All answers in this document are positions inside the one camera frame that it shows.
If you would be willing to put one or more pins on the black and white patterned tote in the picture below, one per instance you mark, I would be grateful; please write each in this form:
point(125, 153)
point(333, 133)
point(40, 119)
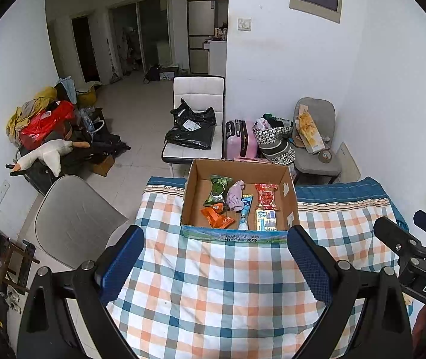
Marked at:
point(273, 138)

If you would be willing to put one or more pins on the small black floor bag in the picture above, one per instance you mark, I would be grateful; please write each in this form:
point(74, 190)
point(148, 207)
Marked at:
point(152, 74)

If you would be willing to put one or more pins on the black plastic bag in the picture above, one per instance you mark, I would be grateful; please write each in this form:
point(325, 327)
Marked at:
point(190, 134)

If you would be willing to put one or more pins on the white padded chair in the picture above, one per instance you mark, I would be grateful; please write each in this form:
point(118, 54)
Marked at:
point(198, 89)

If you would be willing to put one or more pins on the glass sliding door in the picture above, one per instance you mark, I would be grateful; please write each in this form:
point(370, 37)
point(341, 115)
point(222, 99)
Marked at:
point(142, 33)

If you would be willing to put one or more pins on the white and blue tissue pack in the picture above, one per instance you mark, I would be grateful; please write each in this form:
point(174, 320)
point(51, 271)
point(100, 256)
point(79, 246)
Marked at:
point(267, 220)

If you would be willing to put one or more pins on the grey cushioned chair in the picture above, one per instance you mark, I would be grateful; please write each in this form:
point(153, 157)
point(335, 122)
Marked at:
point(318, 164)

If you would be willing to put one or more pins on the red snack packet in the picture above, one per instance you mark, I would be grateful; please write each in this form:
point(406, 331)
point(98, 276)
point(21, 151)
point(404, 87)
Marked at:
point(266, 196)

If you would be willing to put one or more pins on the light blue cloth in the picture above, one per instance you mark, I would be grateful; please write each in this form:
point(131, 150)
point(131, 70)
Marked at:
point(67, 86)

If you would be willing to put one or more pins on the white wall outlet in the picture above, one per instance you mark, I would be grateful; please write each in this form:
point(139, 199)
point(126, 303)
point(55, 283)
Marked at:
point(1, 194)

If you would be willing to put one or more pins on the yellow snack bag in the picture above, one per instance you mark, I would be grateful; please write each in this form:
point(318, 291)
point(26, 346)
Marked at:
point(308, 131)

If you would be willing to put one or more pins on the red plastic bag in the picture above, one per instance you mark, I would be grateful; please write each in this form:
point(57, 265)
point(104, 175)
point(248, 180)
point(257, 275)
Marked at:
point(44, 123)

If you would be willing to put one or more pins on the purple sock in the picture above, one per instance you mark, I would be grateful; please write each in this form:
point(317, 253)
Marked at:
point(235, 196)

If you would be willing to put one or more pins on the blue striped sheet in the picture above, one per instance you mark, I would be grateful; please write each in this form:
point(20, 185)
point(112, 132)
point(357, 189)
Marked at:
point(333, 192)

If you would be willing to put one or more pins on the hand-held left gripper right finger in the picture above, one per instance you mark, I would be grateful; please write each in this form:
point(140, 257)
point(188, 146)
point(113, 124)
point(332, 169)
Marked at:
point(308, 265)

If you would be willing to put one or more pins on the green snack packet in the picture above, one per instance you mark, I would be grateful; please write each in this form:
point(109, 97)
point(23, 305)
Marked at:
point(218, 189)

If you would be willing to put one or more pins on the grey plastic chair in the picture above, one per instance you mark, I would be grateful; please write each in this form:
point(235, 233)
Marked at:
point(74, 217)

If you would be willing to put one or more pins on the plaid blanket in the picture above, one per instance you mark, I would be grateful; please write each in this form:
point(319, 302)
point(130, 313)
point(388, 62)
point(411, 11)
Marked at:
point(216, 288)

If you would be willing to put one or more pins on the person's right hand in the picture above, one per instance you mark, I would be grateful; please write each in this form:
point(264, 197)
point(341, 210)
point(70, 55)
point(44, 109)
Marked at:
point(422, 327)

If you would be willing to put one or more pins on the yellow cloth bundle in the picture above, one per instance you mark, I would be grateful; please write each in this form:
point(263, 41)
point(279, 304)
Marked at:
point(46, 93)

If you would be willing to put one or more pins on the white goose plush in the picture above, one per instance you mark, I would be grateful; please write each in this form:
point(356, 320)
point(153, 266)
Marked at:
point(48, 151)

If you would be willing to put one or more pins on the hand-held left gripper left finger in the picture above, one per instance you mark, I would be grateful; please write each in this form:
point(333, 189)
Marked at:
point(123, 265)

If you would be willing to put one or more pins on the orange snack packet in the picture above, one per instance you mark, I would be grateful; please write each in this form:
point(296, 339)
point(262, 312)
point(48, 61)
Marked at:
point(216, 217)

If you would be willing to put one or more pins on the wooden frame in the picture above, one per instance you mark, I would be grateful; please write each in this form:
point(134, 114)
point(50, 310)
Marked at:
point(3, 246)

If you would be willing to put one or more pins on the black luggage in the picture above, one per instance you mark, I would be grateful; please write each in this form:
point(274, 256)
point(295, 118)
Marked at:
point(37, 177)

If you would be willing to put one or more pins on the blue tube packet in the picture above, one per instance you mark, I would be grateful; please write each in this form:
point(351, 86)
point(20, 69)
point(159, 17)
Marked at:
point(245, 209)

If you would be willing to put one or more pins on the tape roll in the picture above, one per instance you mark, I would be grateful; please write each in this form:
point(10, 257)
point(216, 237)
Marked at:
point(325, 156)

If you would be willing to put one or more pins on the small brown cardboard box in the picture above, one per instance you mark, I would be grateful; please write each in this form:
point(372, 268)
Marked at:
point(104, 164)

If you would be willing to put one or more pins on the yellow bucket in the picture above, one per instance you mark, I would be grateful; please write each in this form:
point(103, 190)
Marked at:
point(85, 97)

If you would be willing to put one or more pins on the pink suitcase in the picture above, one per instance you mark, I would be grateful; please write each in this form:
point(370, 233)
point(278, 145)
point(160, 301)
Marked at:
point(248, 142)

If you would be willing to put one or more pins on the white wall switch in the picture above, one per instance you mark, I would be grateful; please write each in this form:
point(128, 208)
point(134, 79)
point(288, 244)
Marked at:
point(244, 24)

